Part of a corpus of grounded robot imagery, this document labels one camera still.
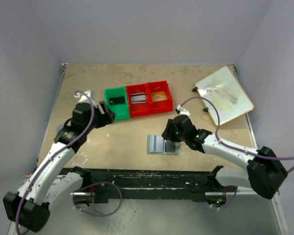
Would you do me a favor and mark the green card holder wallet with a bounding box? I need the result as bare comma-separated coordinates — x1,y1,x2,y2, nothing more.
147,135,180,155

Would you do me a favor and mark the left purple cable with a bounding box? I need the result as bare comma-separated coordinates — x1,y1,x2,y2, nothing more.
14,90,96,235

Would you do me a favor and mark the orange credit card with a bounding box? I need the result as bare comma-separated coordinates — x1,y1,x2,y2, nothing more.
151,91,167,102

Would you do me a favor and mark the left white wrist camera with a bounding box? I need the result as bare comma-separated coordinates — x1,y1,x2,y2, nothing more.
74,90,94,103

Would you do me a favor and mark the right red plastic bin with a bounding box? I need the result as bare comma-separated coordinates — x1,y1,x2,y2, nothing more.
147,80,173,114

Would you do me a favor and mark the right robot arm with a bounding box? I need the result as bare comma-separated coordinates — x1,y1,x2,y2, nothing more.
162,115,288,199

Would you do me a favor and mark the white striped card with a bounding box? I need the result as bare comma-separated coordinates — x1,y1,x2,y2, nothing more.
130,93,147,104

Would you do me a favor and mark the red plastic bin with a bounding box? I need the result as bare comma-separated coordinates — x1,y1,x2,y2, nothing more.
147,80,173,114
125,83,152,118

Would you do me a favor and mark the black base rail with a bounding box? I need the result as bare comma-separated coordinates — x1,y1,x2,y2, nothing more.
61,167,237,204

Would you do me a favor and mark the black card in green bin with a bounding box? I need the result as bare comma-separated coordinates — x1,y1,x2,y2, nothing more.
109,96,125,105

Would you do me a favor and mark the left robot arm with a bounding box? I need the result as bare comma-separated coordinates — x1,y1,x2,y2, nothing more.
3,101,116,235

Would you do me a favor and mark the green plastic bin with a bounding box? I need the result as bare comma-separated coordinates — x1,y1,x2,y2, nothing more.
104,86,130,120

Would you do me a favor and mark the middle red plastic bin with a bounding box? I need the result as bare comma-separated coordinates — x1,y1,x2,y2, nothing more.
125,83,152,118

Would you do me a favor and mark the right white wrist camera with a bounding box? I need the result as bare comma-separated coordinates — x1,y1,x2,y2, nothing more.
175,105,190,116

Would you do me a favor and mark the whiteboard with wooden frame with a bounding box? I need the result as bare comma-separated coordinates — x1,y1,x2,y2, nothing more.
195,66,254,125

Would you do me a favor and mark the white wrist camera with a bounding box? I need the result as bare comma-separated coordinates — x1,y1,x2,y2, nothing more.
175,105,190,116
74,90,94,103

